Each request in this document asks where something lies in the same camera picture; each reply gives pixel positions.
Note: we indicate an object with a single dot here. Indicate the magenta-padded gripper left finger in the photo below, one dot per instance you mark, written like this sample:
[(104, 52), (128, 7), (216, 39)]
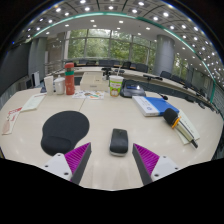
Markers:
[(77, 156)]

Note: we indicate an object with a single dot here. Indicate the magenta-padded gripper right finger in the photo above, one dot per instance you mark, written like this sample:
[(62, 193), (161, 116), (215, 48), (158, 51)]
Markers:
[(146, 158)]

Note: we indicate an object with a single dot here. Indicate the black computer mouse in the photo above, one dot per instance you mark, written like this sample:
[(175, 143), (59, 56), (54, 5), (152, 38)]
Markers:
[(119, 141)]

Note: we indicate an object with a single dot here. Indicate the black mouse pad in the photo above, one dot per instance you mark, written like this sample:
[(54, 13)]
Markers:
[(65, 130)]

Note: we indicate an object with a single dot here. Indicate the black handheld microphone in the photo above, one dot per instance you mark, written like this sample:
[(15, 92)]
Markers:
[(176, 124)]

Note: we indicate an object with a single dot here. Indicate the blue and white book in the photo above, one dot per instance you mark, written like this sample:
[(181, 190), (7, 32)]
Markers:
[(153, 106)]

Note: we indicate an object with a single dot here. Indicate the colourful printed leaflet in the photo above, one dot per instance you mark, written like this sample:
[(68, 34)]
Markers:
[(88, 95)]

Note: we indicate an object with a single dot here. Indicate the black desk microphone unit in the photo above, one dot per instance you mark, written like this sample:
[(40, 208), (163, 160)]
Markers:
[(43, 90), (131, 90)]

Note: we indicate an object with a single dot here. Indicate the white printed document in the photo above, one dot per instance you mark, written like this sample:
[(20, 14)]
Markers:
[(33, 102)]

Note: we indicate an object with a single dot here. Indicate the white lidded mug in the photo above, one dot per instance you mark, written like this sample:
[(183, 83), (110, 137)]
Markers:
[(59, 86)]

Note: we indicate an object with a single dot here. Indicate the red and white booklet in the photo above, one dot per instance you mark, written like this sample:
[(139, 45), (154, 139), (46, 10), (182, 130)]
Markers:
[(11, 120)]

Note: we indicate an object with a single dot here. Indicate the red drink bottle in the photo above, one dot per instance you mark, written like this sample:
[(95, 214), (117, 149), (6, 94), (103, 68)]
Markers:
[(69, 81)]

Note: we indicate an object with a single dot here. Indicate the cream cardboard box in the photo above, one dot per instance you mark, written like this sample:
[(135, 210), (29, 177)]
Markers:
[(93, 82)]

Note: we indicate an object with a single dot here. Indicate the printed drink cup with straw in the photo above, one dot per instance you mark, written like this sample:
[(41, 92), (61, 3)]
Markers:
[(116, 86)]

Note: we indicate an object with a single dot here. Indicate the curved conference table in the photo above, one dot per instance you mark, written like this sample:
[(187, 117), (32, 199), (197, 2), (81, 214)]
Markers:
[(133, 74)]

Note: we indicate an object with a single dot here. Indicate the white floor appliance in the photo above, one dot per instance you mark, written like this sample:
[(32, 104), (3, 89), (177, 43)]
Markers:
[(36, 79)]

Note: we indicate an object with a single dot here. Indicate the row of dark chairs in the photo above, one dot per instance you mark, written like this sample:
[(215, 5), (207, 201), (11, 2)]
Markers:
[(141, 67)]

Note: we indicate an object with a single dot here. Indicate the ceiling lights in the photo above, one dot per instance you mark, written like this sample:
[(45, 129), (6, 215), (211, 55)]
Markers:
[(87, 9)]

